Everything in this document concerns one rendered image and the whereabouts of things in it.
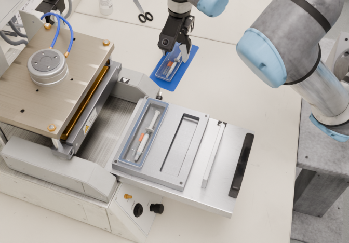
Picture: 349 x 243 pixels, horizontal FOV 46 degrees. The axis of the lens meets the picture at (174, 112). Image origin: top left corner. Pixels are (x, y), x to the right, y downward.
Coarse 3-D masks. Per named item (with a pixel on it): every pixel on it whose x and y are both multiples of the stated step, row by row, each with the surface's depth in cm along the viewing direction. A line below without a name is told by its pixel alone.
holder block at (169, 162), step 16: (176, 112) 96; (192, 112) 97; (160, 128) 94; (176, 128) 94; (192, 128) 96; (160, 144) 91; (176, 144) 93; (192, 144) 91; (160, 160) 89; (176, 160) 90; (192, 160) 89; (144, 176) 87; (160, 176) 86; (176, 176) 88
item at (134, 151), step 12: (144, 108) 96; (156, 108) 96; (144, 120) 94; (156, 120) 94; (132, 132) 92; (144, 132) 92; (132, 144) 90; (144, 144) 90; (120, 156) 88; (132, 156) 88; (144, 156) 88
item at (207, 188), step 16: (128, 128) 96; (208, 128) 97; (224, 128) 97; (240, 128) 98; (208, 144) 94; (224, 144) 95; (240, 144) 95; (112, 160) 91; (208, 160) 92; (224, 160) 92; (128, 176) 89; (192, 176) 89; (208, 176) 85; (224, 176) 90; (160, 192) 88; (176, 192) 87; (192, 192) 87; (208, 192) 87; (224, 192) 88; (208, 208) 87; (224, 208) 85
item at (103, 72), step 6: (102, 72) 94; (96, 78) 93; (102, 78) 94; (96, 84) 92; (90, 90) 91; (90, 96) 90; (84, 102) 89; (78, 108) 88; (84, 108) 89; (78, 114) 87; (72, 120) 86; (66, 126) 85; (72, 126) 85; (66, 132) 84; (60, 138) 86; (66, 138) 85
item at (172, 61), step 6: (174, 48) 140; (168, 54) 138; (174, 54) 139; (180, 54) 139; (168, 60) 137; (174, 60) 137; (180, 60) 137; (162, 66) 135; (168, 66) 135; (174, 66) 135; (162, 72) 133; (168, 72) 134; (174, 72) 134; (168, 78) 132
